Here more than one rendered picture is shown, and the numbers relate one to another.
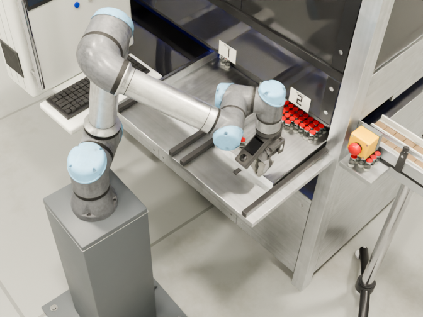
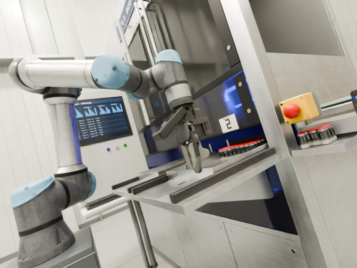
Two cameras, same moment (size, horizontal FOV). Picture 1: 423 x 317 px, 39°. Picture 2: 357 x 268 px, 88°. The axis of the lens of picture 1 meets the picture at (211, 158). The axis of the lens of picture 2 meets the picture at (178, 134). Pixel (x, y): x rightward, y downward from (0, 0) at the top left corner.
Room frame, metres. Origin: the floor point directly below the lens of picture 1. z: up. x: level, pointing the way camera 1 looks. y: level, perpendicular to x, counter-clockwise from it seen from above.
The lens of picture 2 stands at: (0.71, -0.25, 1.00)
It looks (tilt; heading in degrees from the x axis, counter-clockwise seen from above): 3 degrees up; 13
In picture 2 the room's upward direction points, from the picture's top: 17 degrees counter-clockwise
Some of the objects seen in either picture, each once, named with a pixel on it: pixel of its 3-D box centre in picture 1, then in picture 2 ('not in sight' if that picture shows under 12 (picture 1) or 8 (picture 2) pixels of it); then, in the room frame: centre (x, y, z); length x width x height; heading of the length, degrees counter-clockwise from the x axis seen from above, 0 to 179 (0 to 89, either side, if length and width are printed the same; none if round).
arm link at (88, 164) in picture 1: (89, 168); (38, 200); (1.19, 0.38, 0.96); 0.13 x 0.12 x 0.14; 172
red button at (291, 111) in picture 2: (355, 148); (292, 110); (1.29, -0.45, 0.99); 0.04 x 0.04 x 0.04; 46
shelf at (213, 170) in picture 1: (226, 127); (185, 174); (1.48, -0.05, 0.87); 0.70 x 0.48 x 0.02; 46
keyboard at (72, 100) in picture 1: (99, 83); (120, 193); (1.74, 0.45, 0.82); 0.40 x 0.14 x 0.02; 137
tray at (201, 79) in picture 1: (208, 88); (176, 165); (1.65, 0.02, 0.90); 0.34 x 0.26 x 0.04; 136
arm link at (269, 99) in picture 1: (269, 101); (170, 72); (1.25, -0.16, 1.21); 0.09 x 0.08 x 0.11; 82
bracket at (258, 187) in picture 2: not in sight; (233, 197); (1.30, -0.22, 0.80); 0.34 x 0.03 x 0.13; 136
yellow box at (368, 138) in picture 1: (364, 141); (299, 108); (1.32, -0.48, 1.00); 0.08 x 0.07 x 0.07; 136
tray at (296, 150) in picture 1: (277, 138); (222, 159); (1.41, -0.22, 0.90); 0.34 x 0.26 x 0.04; 136
